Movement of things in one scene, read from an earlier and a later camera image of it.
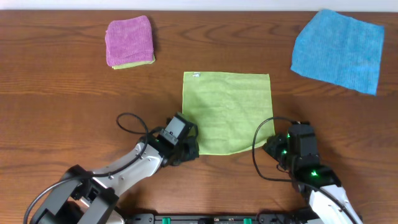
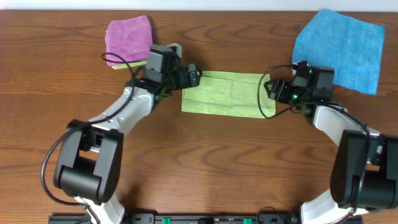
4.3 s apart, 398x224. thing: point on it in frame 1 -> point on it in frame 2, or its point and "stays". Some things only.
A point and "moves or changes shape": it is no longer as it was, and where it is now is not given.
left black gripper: x=196 y=153 -> x=186 y=81
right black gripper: x=273 y=142 -> x=279 y=88
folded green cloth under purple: x=133 y=64 stays
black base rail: x=261 y=218 stays
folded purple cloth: x=129 y=40 stays
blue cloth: x=334 y=47 stays
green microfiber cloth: x=226 y=108 moves or changes shape
